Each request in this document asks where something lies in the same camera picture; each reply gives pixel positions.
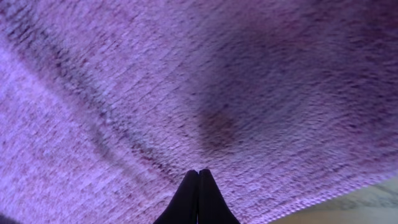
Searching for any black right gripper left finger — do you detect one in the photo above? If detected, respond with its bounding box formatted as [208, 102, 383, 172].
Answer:
[154, 170, 199, 224]

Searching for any pink microfiber cloth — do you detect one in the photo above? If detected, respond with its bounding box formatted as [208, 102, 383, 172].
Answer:
[1, 0, 397, 223]

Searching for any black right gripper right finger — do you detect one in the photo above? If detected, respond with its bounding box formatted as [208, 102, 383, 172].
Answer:
[198, 169, 240, 224]

